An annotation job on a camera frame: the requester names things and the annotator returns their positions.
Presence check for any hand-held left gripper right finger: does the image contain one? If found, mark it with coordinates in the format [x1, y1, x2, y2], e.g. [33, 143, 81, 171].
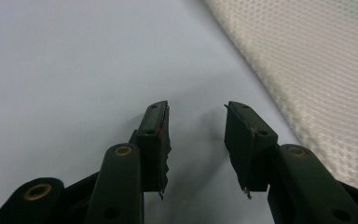
[224, 100, 280, 201]

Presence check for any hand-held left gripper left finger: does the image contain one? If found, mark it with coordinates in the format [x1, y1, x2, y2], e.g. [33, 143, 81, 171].
[135, 100, 172, 201]

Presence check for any white mesh cloth green print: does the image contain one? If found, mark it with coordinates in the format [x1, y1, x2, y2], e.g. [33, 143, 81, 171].
[202, 0, 358, 194]

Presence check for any pale blue table mat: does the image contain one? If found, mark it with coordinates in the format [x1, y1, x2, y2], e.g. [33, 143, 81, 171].
[0, 0, 303, 224]

